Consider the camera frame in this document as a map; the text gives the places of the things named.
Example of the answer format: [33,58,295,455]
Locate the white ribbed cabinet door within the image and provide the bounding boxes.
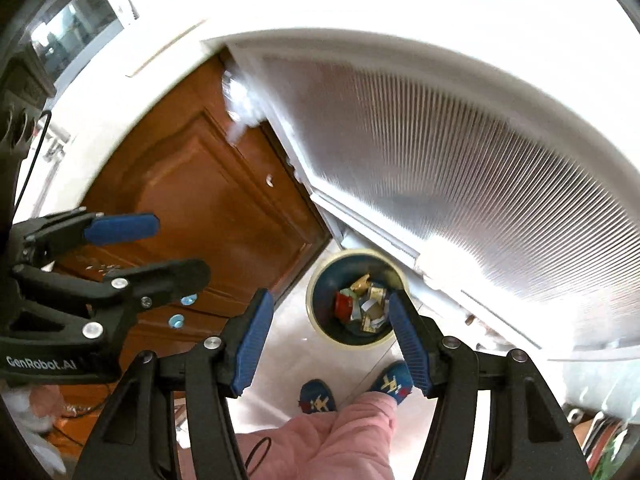
[250,52,640,356]

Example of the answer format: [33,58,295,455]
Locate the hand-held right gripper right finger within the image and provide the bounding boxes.
[387,290,593,480]

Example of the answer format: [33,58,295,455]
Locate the aluminium sliding window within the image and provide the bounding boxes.
[15,0,138,96]

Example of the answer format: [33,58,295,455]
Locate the person's pink trousers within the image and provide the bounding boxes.
[227,389,401,480]

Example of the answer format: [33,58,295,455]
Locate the blue patterned slipper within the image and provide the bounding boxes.
[370,361,413,406]
[299,379,337,415]

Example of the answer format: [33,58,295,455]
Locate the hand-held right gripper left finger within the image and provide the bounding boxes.
[72,287,276,480]

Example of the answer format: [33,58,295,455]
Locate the brown cabinet door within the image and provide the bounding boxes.
[55,55,331,441]

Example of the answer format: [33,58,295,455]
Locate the thin black cable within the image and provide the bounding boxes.
[14,110,53,211]
[244,436,274,476]

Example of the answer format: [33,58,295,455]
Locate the dark blue trash bin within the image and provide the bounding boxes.
[306,248,411,347]

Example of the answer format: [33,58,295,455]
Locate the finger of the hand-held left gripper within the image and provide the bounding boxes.
[12,258,211,344]
[11,207,161,267]

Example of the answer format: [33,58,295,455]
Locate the person's left forearm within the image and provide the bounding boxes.
[0,382,68,478]

